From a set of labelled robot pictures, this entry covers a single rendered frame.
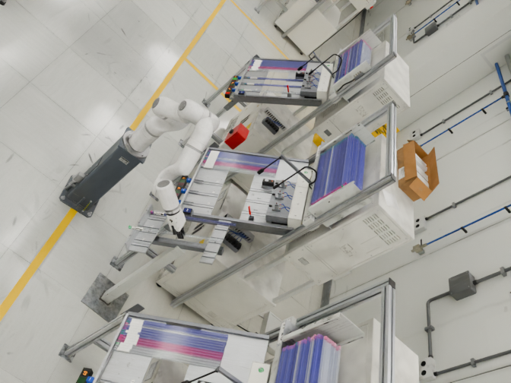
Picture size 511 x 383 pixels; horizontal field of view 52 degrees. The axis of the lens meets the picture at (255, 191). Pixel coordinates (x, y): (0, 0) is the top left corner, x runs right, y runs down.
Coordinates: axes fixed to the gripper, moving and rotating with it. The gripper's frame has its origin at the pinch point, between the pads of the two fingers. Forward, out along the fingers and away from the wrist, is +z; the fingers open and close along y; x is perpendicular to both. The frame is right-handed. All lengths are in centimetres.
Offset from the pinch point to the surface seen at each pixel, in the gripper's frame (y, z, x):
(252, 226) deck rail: 42, 29, -22
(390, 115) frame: 101, -9, -100
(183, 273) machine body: 43, 71, 36
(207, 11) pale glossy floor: 398, -2, 123
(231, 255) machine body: 54, 64, 4
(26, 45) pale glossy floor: 140, -63, 165
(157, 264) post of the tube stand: 8.4, 30.0, 27.4
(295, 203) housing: 59, 24, -45
